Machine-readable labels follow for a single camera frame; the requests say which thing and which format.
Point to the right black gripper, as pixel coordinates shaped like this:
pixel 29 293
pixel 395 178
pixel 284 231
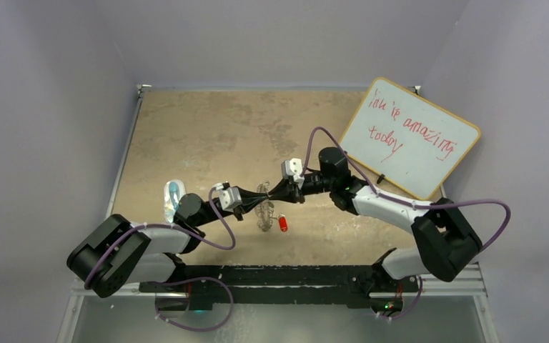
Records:
pixel 287 192

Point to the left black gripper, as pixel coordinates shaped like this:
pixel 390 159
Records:
pixel 249 199

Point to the silver disc with keyrings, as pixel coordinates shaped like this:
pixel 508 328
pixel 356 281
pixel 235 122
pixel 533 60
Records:
pixel 265 210

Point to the keys with red green tags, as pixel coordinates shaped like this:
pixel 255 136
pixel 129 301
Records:
pixel 282 223

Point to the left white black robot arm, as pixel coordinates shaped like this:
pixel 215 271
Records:
pixel 118 252

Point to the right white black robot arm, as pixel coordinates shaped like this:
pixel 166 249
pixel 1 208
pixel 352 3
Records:
pixel 445 241

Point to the whiteboard with red writing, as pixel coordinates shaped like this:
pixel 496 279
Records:
pixel 412 142

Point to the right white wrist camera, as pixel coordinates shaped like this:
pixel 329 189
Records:
pixel 292 171

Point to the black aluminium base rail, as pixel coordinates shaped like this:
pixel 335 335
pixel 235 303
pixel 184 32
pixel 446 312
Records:
pixel 355 286

